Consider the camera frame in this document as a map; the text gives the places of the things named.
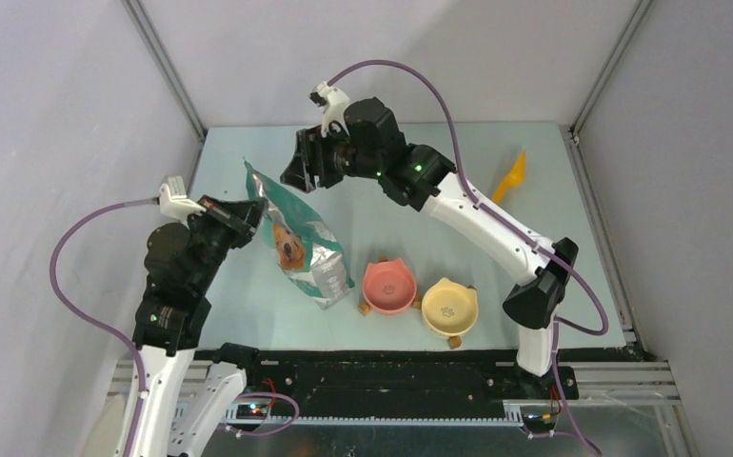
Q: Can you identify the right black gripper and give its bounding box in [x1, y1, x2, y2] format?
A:
[279, 120, 383, 194]

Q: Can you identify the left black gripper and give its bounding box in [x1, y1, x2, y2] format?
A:
[189, 192, 269, 291]

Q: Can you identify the green dog food bag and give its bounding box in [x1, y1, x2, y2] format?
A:
[244, 162, 355, 309]

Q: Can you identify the orange plastic food scoop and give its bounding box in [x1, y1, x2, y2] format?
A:
[491, 150, 526, 205]

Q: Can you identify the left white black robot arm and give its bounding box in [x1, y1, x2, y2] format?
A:
[119, 196, 267, 456]

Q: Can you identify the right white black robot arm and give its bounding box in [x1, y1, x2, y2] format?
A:
[280, 98, 579, 398]

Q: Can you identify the pink cat-ear pet bowl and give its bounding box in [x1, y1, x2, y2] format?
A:
[358, 256, 423, 316]

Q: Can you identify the yellow cat-ear pet bowl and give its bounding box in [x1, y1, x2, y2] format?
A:
[420, 277, 479, 349]

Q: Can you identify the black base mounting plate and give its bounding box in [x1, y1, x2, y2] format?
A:
[192, 348, 579, 421]

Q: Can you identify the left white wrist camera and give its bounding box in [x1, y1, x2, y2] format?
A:
[157, 175, 206, 223]

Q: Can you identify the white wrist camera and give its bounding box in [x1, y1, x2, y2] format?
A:
[157, 175, 206, 223]
[308, 81, 350, 138]

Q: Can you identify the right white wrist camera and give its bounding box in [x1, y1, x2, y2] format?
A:
[308, 81, 350, 138]

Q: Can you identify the left corner aluminium post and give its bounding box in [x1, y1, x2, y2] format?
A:
[120, 0, 208, 142]

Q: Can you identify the corner aluminium post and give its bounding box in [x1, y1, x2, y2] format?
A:
[569, 0, 655, 137]
[120, 0, 208, 142]

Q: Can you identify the right corner aluminium post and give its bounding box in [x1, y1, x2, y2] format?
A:
[569, 0, 655, 137]

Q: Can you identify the aluminium frame rail base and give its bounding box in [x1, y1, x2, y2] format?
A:
[106, 359, 696, 457]

